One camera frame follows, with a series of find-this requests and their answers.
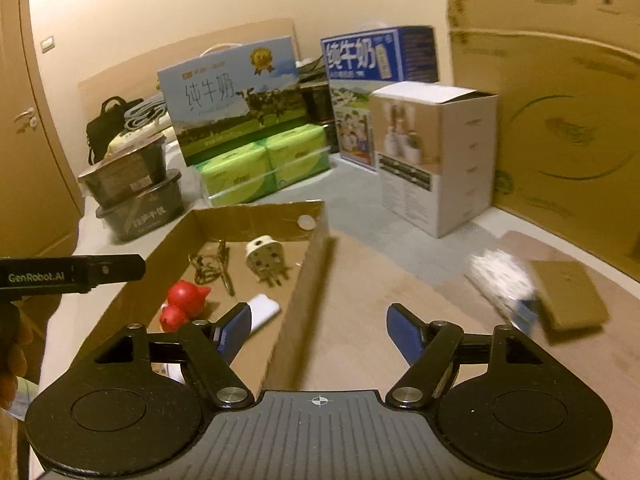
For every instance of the wooden headboard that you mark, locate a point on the wooden headboard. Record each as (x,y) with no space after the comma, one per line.
(140,60)

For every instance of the cream plug adapter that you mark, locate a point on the cream plug adapter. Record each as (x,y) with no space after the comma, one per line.
(260,257)

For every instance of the grey folded cloth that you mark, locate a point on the grey folded cloth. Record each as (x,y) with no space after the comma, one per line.
(145,110)

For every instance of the black bag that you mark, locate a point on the black bag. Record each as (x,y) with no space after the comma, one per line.
(107,125)

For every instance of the white product box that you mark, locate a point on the white product box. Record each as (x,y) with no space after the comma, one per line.
(465,170)

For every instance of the blue milk carton box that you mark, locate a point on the blue milk carton box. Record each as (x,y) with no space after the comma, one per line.
(360,60)

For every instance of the dark gift box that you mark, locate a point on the dark gift box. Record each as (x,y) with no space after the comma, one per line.
(315,100)

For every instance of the cotton swab container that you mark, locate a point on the cotton swab container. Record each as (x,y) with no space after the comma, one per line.
(500,272)

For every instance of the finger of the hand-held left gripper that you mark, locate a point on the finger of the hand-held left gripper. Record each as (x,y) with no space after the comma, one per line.
(117,267)

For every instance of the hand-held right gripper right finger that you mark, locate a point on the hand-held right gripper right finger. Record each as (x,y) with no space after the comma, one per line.
(405,330)

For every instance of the shallow cardboard tray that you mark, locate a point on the shallow cardboard tray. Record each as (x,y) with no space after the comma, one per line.
(305,300)

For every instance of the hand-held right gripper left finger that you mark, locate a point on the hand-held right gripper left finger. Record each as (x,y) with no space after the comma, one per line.
(235,327)

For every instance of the white remote control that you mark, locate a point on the white remote control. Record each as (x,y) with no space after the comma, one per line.
(262,307)

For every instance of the person's left hand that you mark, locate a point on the person's left hand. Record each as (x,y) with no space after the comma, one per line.
(9,360)

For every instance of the red toy figure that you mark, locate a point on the red toy figure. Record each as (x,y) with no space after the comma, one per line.
(182,297)

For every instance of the large cardboard box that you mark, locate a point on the large cardboard box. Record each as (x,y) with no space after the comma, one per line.
(575,135)

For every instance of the small brown box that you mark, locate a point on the small brown box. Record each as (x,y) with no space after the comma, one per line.
(570,295)

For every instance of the white wall switch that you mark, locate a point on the white wall switch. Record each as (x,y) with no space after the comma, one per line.
(46,43)

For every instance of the wooden door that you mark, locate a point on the wooden door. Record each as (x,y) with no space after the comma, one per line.
(30,185)

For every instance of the pale yellow plastic bag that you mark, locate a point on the pale yellow plastic bag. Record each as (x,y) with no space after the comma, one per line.
(125,141)

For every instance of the cow print milk carton box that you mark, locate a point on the cow print milk carton box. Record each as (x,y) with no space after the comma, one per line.
(225,100)

